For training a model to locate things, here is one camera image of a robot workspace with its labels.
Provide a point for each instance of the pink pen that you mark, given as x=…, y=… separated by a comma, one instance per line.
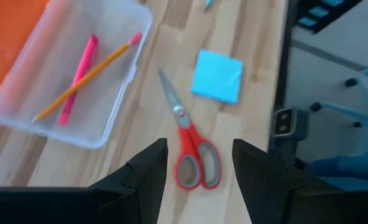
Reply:
x=84, y=62

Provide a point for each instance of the yellow pencil pink eraser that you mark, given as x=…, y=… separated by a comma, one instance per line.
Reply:
x=87, y=76

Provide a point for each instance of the blue sticky note pad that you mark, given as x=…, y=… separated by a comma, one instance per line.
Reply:
x=217, y=76

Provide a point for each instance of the person's leg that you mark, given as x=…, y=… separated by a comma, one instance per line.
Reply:
x=352, y=168

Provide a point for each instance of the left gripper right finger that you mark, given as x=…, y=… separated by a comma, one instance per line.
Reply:
x=258, y=180

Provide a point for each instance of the black aluminium table frame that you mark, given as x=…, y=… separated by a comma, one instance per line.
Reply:
x=286, y=56

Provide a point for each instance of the office chair base with castors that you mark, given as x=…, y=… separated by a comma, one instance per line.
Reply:
x=358, y=112

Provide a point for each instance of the black rack with blue panels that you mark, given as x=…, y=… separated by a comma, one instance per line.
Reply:
x=324, y=12

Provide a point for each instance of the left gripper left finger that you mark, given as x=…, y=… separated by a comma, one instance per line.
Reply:
x=146, y=180

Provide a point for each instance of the clear pencil case orange lid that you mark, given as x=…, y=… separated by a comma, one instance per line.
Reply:
x=47, y=77

